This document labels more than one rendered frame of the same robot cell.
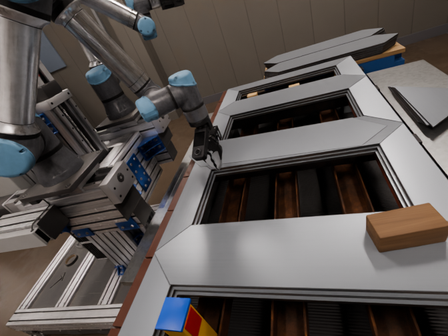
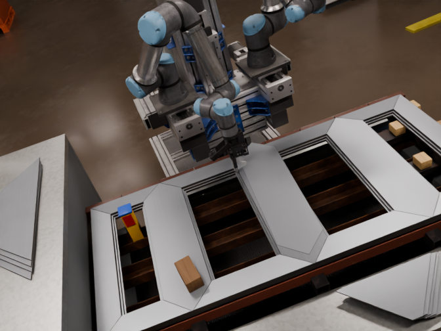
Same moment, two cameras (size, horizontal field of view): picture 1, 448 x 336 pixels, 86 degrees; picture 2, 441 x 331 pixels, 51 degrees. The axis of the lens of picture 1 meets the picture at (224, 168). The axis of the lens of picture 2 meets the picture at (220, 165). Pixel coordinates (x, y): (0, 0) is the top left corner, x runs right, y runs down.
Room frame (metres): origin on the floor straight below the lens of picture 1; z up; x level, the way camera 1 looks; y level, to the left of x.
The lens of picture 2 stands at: (-0.09, -1.38, 2.14)
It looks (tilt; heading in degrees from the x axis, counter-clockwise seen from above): 37 degrees down; 61
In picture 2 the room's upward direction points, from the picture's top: 18 degrees counter-clockwise
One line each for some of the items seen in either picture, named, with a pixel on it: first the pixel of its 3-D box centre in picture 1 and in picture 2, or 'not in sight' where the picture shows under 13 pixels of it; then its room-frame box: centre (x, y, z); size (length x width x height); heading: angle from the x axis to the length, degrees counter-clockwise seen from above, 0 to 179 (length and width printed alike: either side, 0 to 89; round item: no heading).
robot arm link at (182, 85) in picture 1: (185, 91); (224, 113); (0.77, 0.02, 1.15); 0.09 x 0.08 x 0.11; 98
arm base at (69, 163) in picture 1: (53, 161); (170, 88); (0.83, 0.54, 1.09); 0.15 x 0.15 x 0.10
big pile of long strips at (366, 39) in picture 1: (323, 55); not in sight; (1.57, -0.89, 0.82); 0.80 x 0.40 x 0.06; 66
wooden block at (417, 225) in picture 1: (404, 227); (189, 274); (0.26, -0.29, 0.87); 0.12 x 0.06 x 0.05; 76
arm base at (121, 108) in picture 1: (117, 104); (260, 52); (1.30, 0.37, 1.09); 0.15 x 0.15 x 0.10
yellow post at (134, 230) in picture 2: (194, 333); (133, 226); (0.28, 0.21, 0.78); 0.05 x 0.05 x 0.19; 66
